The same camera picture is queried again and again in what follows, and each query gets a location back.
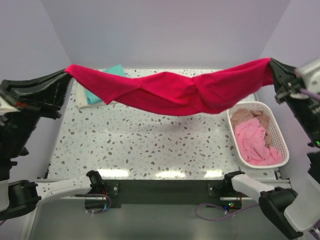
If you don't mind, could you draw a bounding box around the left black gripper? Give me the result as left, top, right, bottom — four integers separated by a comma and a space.
0, 67, 77, 156

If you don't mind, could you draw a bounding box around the red t shirt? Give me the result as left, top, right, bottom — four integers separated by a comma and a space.
65, 58, 274, 116

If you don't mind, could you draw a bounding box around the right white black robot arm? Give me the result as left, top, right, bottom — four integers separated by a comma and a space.
222, 59, 320, 240

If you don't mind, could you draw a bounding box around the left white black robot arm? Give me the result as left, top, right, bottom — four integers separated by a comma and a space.
0, 70, 104, 222

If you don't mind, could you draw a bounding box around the white plastic laundry basket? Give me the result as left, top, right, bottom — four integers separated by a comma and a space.
227, 101, 290, 169

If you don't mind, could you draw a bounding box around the folded cream t shirt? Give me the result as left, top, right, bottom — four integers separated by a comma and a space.
75, 82, 106, 109

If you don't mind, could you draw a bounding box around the beige t shirt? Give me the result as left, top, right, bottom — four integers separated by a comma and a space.
230, 108, 272, 148

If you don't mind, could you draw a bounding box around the pink t shirt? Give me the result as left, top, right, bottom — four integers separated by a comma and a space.
234, 118, 282, 166

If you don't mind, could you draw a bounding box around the folded teal t shirt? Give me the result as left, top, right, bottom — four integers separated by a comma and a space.
84, 64, 127, 105

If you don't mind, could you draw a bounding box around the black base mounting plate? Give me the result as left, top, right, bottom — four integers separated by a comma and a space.
85, 179, 244, 211

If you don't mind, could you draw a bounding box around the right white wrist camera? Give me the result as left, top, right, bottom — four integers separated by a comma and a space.
295, 57, 320, 100

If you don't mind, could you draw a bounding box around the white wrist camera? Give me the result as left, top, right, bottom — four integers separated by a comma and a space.
0, 97, 20, 116
295, 57, 320, 100

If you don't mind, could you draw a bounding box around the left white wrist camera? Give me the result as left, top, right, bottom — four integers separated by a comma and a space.
0, 97, 20, 116

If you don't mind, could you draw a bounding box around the aluminium frame rail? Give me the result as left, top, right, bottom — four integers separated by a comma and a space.
31, 176, 297, 201

